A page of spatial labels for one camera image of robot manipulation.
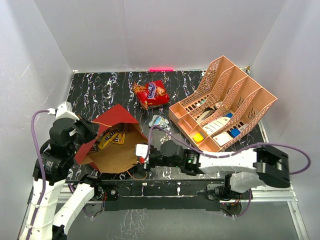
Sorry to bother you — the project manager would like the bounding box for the red paper bag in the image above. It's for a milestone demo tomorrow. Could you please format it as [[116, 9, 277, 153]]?
[[75, 104, 148, 174]]

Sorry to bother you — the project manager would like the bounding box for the light blue snack packet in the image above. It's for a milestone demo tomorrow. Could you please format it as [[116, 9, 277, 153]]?
[[148, 115, 169, 129]]

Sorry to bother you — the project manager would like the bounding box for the red cookie snack bag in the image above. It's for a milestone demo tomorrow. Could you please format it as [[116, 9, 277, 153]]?
[[133, 80, 170, 110]]

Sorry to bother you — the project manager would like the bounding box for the pink plastic file organizer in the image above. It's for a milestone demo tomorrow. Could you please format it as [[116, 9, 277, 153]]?
[[169, 56, 277, 152]]

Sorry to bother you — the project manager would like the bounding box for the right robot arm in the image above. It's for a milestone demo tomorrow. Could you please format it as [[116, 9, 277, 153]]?
[[135, 140, 291, 199]]

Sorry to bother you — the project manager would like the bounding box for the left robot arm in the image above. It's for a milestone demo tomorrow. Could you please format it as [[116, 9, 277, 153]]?
[[19, 117, 104, 240]]

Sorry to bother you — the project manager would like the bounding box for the yellow candy packet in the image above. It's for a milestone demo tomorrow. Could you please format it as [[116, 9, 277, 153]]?
[[97, 130, 126, 150]]

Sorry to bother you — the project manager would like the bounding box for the yellow cube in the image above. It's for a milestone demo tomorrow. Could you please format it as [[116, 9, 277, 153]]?
[[192, 132, 205, 143]]

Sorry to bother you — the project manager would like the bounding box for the white card pack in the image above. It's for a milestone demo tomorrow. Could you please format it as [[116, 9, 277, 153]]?
[[212, 132, 233, 147]]

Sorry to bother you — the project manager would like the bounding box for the white label card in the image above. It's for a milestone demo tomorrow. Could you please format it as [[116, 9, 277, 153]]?
[[202, 116, 230, 135]]

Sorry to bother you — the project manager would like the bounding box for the blue cube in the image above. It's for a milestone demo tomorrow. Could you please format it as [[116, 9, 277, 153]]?
[[230, 128, 241, 138]]

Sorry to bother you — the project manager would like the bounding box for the pink tape strip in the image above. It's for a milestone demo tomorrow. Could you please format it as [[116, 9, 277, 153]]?
[[148, 67, 174, 72]]

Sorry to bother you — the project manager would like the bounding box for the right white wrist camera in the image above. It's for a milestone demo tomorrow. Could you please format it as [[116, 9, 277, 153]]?
[[134, 144, 149, 164]]

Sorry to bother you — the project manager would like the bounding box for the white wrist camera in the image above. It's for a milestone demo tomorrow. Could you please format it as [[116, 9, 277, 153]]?
[[134, 144, 149, 164], [47, 101, 80, 121]]

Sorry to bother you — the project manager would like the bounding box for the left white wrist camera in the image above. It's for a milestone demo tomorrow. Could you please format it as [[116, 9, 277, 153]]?
[[47, 101, 80, 121]]

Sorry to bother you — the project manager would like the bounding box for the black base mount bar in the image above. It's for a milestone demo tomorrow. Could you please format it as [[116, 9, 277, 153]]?
[[88, 179, 224, 212]]

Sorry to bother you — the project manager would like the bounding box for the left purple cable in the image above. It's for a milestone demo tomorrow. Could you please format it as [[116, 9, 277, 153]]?
[[24, 108, 57, 240]]

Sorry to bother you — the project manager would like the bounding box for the purple cable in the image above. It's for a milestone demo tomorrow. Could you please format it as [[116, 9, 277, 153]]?
[[147, 125, 312, 175], [24, 108, 57, 240]]

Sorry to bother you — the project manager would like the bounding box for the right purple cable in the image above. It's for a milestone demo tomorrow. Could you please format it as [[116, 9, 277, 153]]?
[[147, 125, 312, 175]]

